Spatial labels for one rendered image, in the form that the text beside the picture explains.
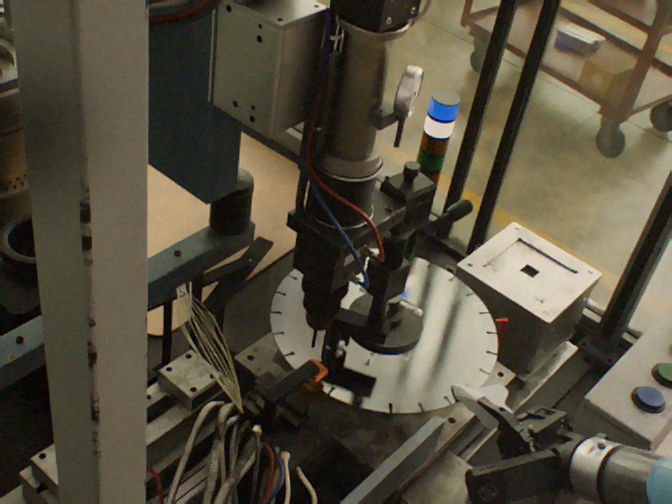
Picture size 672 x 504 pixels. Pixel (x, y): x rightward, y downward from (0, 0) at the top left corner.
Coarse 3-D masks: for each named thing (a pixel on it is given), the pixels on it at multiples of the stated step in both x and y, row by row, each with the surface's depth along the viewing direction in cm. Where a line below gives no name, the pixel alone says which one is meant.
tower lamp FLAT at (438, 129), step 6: (426, 120) 142; (432, 120) 141; (426, 126) 142; (432, 126) 141; (438, 126) 141; (444, 126) 141; (450, 126) 141; (426, 132) 143; (432, 132) 142; (438, 132) 141; (444, 132) 141; (450, 132) 142; (438, 138) 142; (444, 138) 142
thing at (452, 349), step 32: (288, 288) 133; (352, 288) 135; (416, 288) 137; (448, 288) 138; (288, 320) 128; (448, 320) 132; (480, 320) 133; (288, 352) 123; (320, 352) 124; (352, 352) 125; (384, 352) 126; (416, 352) 126; (448, 352) 127; (480, 352) 128; (320, 384) 120; (352, 384) 120; (384, 384) 121; (416, 384) 122; (448, 384) 123; (480, 384) 124
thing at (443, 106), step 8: (432, 96) 139; (440, 96) 140; (448, 96) 140; (456, 96) 140; (432, 104) 140; (440, 104) 138; (448, 104) 138; (456, 104) 139; (432, 112) 140; (440, 112) 139; (448, 112) 139; (456, 112) 140; (440, 120) 140; (448, 120) 140
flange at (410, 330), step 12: (360, 300) 132; (408, 300) 133; (360, 312) 129; (408, 312) 131; (396, 324) 128; (408, 324) 129; (420, 324) 129; (396, 336) 127; (408, 336) 127; (420, 336) 128; (384, 348) 126; (396, 348) 126; (408, 348) 127
